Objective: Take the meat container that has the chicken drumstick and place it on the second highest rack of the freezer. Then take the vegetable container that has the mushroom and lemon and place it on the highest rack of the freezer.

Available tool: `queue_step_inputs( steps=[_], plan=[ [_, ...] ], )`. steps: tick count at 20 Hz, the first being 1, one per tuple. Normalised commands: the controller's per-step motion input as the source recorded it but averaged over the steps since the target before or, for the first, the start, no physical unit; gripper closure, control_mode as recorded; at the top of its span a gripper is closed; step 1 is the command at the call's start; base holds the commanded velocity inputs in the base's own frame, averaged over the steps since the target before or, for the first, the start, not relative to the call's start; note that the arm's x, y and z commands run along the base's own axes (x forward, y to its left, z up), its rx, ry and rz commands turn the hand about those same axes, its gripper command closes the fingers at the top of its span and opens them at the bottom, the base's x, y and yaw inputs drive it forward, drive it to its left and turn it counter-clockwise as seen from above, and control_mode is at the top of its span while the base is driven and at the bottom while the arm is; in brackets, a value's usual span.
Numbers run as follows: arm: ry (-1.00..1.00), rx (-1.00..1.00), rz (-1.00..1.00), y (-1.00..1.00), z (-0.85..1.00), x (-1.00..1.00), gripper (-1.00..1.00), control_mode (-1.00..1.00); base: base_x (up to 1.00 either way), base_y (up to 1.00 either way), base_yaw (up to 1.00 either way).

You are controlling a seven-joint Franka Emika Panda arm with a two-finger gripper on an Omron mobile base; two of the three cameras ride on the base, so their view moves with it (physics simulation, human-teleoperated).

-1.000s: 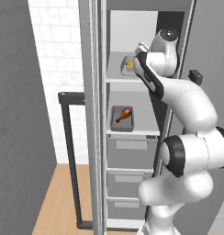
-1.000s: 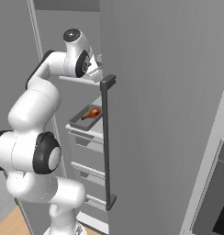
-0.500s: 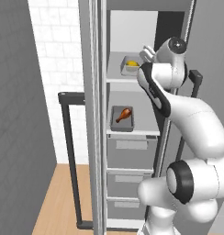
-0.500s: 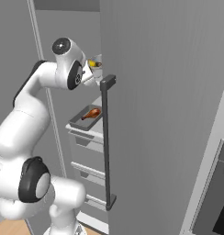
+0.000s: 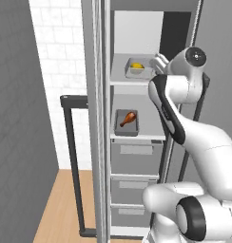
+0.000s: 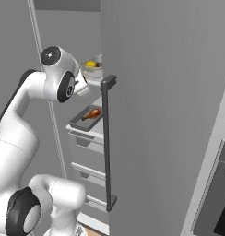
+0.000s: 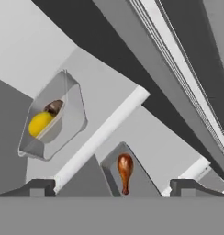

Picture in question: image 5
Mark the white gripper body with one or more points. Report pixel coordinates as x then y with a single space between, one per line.
159 64

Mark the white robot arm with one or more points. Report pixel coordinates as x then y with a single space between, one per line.
203 148

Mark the pale grey vegetable container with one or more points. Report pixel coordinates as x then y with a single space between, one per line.
146 74

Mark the yellow lemon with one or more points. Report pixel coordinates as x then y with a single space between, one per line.
137 65

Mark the grey fridge freezer cabinet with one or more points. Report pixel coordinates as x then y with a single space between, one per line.
137 34

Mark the white freezer rack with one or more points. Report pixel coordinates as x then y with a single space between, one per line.
119 72
149 120

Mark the brown chicken drumstick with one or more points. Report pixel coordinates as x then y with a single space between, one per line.
129 118

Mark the dark grey meat container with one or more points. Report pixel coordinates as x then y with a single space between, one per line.
127 129

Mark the grey freezer drawer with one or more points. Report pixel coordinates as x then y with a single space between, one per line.
133 161
127 218
130 193

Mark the grey open fridge door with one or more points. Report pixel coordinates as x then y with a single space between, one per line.
96 126
221 47

